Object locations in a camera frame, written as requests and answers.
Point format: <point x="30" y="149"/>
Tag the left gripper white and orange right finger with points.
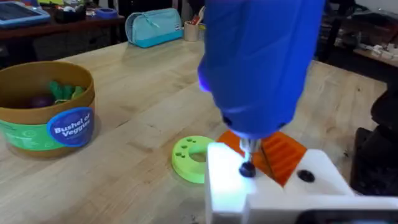
<point x="323" y="177"/>

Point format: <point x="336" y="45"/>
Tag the left gripper white and orange left finger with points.
<point x="225" y="186"/>

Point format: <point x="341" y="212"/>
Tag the small black screw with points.
<point x="247" y="170"/>

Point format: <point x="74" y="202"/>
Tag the blue electric screwdriver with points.
<point x="261" y="62"/>

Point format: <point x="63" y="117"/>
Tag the green disc with holes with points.
<point x="186" y="161"/>

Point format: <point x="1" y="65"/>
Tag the cluttered wooden bench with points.
<point x="377" y="51"/>

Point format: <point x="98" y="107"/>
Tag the beige cup with pens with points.
<point x="191" y="31"/>

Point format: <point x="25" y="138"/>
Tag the teal zip bag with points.
<point x="154" y="28"/>

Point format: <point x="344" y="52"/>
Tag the brown tub of toy vegetables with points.
<point x="46" y="124"/>

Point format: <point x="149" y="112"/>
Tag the blue tape roll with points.
<point x="106" y="13"/>

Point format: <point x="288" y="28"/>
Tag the dark wooden side table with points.
<point x="62" y="26"/>

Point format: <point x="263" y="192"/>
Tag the blue flat case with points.
<point x="21" y="14"/>

